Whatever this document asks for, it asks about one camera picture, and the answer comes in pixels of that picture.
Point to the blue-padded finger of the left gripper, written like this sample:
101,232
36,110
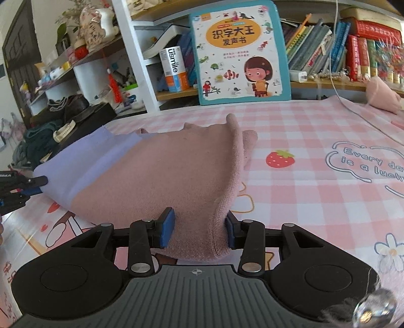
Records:
31,186

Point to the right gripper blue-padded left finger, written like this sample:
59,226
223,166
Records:
147,235

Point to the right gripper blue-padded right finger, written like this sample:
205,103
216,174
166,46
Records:
248,236

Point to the pink and purple sweater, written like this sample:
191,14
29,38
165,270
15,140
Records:
121,178

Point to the dark green folded cloth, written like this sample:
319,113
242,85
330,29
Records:
36,143

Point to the white wristwatch band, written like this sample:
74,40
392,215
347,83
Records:
63,132

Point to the brown leather shoe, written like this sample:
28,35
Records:
67,108

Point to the black box under shoe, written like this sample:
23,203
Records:
103,113

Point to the pink checkered tablecloth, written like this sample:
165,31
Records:
326,165

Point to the red tassel ornament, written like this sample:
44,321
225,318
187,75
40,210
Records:
114,87

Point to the white pen holder cup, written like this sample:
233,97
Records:
131,96

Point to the red round ball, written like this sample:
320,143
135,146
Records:
81,52

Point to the wooden white bookshelf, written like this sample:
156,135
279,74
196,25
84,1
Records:
108,47

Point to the white power adapter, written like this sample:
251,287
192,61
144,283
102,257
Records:
298,76

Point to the usmile white orange box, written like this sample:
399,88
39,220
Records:
174,69

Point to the teal children's sound book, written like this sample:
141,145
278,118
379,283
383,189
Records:
240,53

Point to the pink plush pouch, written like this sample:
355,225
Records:
381,96

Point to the blue books beside box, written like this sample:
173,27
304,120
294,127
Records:
185,44

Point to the row of leaning books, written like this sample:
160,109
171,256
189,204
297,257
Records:
317,45

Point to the red thick books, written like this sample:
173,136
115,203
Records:
361,60

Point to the colourful paper star jar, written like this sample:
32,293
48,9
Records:
390,62

